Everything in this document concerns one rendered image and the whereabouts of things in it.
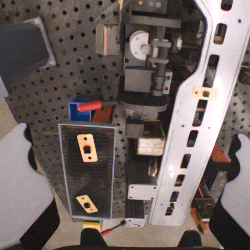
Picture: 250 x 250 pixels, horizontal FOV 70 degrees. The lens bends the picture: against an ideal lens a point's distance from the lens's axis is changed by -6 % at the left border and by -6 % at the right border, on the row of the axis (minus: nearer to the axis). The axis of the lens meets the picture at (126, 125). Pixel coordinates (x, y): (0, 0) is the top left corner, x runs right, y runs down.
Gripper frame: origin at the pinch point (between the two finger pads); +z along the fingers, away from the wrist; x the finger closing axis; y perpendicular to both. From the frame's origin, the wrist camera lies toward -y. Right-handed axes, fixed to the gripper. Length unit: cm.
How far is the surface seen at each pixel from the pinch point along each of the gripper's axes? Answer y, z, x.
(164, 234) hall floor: 267, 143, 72
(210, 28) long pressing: -6.4, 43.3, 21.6
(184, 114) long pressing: 20, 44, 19
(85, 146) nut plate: 22.6, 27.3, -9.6
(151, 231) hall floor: 258, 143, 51
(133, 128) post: 20.5, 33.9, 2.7
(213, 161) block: 42, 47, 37
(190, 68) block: 11, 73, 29
